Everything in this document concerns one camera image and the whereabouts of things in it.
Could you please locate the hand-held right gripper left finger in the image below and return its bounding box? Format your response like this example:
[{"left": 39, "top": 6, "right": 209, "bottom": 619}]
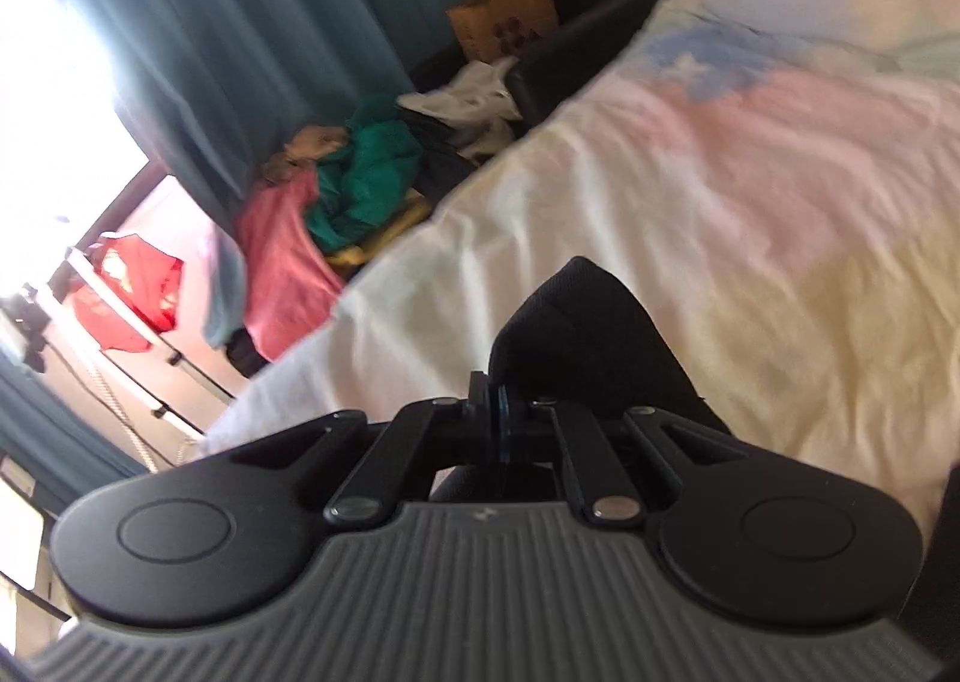
[{"left": 232, "top": 371, "right": 500, "bottom": 525}]

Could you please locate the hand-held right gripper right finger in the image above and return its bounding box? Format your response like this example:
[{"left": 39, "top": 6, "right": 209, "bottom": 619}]
[{"left": 499, "top": 388, "right": 749, "bottom": 525}]

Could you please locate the black garment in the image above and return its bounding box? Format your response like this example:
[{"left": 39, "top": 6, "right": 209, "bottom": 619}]
[{"left": 486, "top": 256, "right": 733, "bottom": 437}]

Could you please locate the yellow cloth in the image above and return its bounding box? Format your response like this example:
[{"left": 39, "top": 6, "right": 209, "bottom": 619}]
[{"left": 328, "top": 196, "right": 434, "bottom": 272}]

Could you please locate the pink cloth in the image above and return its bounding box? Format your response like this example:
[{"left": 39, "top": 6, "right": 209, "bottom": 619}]
[{"left": 234, "top": 167, "right": 351, "bottom": 362}]

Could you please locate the dark cloth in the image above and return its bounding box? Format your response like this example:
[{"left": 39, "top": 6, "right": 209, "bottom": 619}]
[{"left": 401, "top": 110, "right": 485, "bottom": 204}]

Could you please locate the green cloth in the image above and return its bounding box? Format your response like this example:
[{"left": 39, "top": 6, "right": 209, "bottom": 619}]
[{"left": 303, "top": 94, "right": 430, "bottom": 252}]

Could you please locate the light blue cloth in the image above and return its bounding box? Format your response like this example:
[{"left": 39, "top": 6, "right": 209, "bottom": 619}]
[{"left": 199, "top": 230, "right": 250, "bottom": 351}]

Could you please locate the bed with pastel sheet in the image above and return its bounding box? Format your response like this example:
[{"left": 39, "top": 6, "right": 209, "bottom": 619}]
[{"left": 201, "top": 0, "right": 960, "bottom": 529}]

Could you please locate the white cloth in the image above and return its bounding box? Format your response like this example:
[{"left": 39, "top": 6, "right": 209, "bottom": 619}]
[{"left": 396, "top": 56, "right": 524, "bottom": 159}]

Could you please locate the white drying rack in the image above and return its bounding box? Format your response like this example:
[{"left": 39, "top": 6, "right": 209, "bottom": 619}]
[{"left": 21, "top": 230, "right": 239, "bottom": 462}]

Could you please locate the tan cloth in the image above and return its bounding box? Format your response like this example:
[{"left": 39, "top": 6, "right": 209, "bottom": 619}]
[{"left": 261, "top": 124, "right": 351, "bottom": 186}]

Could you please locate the red t-shirt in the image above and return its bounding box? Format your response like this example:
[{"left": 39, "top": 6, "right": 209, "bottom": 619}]
[{"left": 66, "top": 234, "right": 185, "bottom": 354}]

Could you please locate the black chair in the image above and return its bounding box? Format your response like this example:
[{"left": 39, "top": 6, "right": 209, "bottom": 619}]
[{"left": 411, "top": 0, "right": 685, "bottom": 129}]

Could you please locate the brown paper bag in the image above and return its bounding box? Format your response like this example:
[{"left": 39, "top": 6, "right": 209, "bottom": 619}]
[{"left": 446, "top": 0, "right": 560, "bottom": 62}]

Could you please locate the teal curtain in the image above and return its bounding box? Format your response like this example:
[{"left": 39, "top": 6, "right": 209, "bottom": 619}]
[
  {"left": 0, "top": 340, "right": 147, "bottom": 503},
  {"left": 19, "top": 0, "right": 530, "bottom": 229}
]

